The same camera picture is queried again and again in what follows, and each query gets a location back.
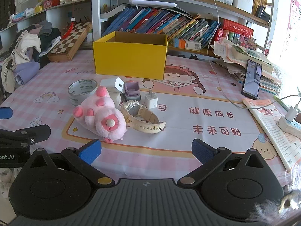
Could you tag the wall chart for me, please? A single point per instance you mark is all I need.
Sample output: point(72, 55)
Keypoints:
point(295, 23)

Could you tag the grey garment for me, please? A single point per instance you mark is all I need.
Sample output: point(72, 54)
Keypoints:
point(45, 26)

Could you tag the wooden chessboard box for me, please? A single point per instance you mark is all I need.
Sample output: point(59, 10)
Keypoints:
point(70, 42)

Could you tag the cream wrist watch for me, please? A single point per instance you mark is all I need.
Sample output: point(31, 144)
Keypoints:
point(143, 125)

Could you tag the pink plush toy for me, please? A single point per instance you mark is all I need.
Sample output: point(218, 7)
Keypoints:
point(103, 115)

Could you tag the white desk lamp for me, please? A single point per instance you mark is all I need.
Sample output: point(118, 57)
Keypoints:
point(152, 4)

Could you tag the row of leaning books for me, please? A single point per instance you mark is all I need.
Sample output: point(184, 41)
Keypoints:
point(152, 21)

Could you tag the green pen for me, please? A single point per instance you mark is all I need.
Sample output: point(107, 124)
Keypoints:
point(281, 103)

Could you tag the white bookshelf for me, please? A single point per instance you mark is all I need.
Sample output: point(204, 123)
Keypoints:
point(95, 9)

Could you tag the small purple toy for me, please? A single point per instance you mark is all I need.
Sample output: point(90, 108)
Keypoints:
point(131, 88)

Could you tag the white fluffy fabric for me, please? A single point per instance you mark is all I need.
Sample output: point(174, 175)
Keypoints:
point(268, 209)

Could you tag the clear printed tape roll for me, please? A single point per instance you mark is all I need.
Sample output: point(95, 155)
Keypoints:
point(75, 96)

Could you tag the black standing phone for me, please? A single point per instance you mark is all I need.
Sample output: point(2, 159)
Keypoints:
point(251, 80)

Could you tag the pile of papers and books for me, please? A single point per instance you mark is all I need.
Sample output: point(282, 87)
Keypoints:
point(270, 75)

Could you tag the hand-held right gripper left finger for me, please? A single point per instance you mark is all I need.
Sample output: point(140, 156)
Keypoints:
point(90, 149)

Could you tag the purple garment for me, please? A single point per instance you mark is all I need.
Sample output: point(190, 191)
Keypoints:
point(25, 71)

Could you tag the white charger plug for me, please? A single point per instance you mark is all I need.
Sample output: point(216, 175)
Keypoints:
point(150, 102)

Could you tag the yellow cardboard box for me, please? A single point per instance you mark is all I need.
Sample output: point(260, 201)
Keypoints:
point(129, 58)

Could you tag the white plugged charger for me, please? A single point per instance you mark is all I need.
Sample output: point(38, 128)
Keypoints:
point(291, 114)

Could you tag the small white adapter block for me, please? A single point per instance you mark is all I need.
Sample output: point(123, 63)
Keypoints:
point(120, 86)

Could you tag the colourful flower craft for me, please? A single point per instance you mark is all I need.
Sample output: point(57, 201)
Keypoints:
point(245, 41)

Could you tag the cream white garment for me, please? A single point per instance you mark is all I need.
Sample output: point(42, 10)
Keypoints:
point(25, 42)

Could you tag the orange and white booklet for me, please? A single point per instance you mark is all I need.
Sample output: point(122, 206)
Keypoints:
point(270, 127)

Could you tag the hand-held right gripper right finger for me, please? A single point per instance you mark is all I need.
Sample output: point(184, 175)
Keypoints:
point(202, 151)

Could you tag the red book set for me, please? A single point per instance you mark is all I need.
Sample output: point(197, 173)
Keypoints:
point(235, 27)

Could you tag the black box on shelf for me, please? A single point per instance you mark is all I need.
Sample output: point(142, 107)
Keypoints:
point(263, 14)

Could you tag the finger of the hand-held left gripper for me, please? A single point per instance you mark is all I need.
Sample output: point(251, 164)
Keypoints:
point(6, 113)
point(37, 133)

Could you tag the red tassel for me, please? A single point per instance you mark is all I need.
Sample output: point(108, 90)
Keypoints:
point(68, 31)

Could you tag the pink checked tablecloth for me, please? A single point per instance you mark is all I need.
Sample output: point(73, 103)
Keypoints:
point(188, 127)

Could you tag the white power strip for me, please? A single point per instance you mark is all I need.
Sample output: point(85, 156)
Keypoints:
point(289, 127)

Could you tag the orange and white small box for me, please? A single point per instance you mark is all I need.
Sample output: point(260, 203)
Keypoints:
point(188, 44)

